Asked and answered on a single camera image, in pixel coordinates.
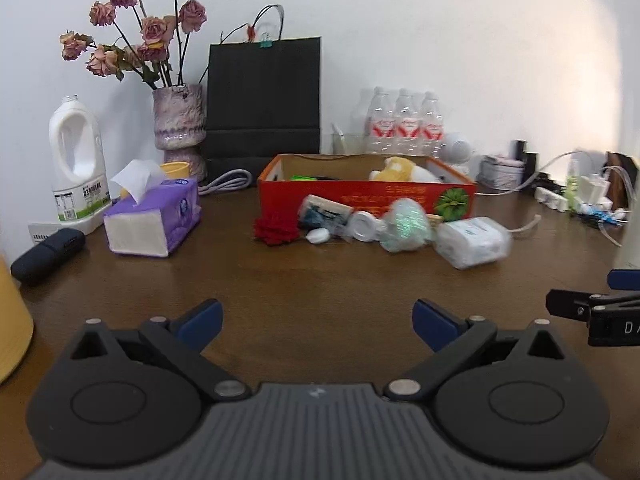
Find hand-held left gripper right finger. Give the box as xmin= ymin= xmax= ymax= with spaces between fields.
xmin=386 ymin=298 xmax=566 ymax=402

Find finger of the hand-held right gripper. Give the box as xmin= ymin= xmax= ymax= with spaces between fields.
xmin=607 ymin=269 xmax=640 ymax=291
xmin=546 ymin=288 xmax=640 ymax=322

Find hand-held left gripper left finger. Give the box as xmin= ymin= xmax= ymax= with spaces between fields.
xmin=71 ymin=298 xmax=250 ymax=402

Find white wipes packet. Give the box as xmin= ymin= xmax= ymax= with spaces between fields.
xmin=432 ymin=216 xmax=513 ymax=270

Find iridescent plastic bag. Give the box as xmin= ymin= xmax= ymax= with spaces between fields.
xmin=379 ymin=198 xmax=433 ymax=253

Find red knit item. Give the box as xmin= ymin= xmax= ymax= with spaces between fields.
xmin=253 ymin=210 xmax=301 ymax=247

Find red cardboard box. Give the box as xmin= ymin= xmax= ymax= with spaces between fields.
xmin=257 ymin=154 xmax=477 ymax=223

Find clear packaged item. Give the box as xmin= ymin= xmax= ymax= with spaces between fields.
xmin=298 ymin=195 xmax=353 ymax=238

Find yellow plush toy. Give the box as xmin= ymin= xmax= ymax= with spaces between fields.
xmin=369 ymin=157 xmax=443 ymax=183

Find yellow container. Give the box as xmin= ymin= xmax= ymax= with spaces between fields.
xmin=0 ymin=255 xmax=35 ymax=386

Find white power strip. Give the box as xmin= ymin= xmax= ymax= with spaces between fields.
xmin=534 ymin=185 xmax=581 ymax=212

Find dark brown object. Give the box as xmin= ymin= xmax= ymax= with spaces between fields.
xmin=605 ymin=151 xmax=640 ymax=211

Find purple tissue box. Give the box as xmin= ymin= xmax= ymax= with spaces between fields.
xmin=103 ymin=159 xmax=202 ymax=257

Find white round lid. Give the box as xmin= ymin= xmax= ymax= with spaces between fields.
xmin=348 ymin=210 xmax=383 ymax=243

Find white tin box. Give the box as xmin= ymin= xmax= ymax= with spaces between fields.
xmin=477 ymin=155 xmax=526 ymax=188

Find yellow cup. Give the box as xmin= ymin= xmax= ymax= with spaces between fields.
xmin=120 ymin=161 xmax=191 ymax=198

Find dark blue case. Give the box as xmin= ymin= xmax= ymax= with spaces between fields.
xmin=11 ymin=228 xmax=87 ymax=285

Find white robot-shaped speaker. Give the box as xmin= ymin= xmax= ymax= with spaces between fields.
xmin=442 ymin=132 xmax=476 ymax=177

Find white extension socket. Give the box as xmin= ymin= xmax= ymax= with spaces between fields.
xmin=27 ymin=202 xmax=113 ymax=246

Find white plastic jug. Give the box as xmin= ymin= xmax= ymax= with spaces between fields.
xmin=49 ymin=95 xmax=112 ymax=223

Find clear water bottle red label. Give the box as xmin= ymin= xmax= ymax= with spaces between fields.
xmin=419 ymin=91 xmax=446 ymax=158
xmin=395 ymin=89 xmax=422 ymax=156
xmin=366 ymin=87 xmax=397 ymax=156

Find purple white ceramic vase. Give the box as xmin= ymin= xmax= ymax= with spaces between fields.
xmin=152 ymin=84 xmax=207 ymax=181

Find glass cup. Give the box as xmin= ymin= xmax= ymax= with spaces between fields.
xmin=331 ymin=122 xmax=370 ymax=156

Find black paper bag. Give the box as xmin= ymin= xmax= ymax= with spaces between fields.
xmin=200 ymin=5 xmax=322 ymax=181

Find dried rose bouquet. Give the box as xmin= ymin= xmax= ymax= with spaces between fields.
xmin=60 ymin=0 xmax=207 ymax=90

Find blue cables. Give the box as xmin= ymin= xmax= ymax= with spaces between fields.
xmin=582 ymin=205 xmax=628 ymax=228

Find white cable with plug end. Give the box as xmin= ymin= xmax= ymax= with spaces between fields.
xmin=477 ymin=214 xmax=542 ymax=237

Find white charging cable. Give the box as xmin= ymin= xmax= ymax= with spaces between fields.
xmin=475 ymin=150 xmax=606 ymax=196

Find coiled light grey cable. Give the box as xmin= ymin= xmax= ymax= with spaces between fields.
xmin=197 ymin=169 xmax=253 ymax=196

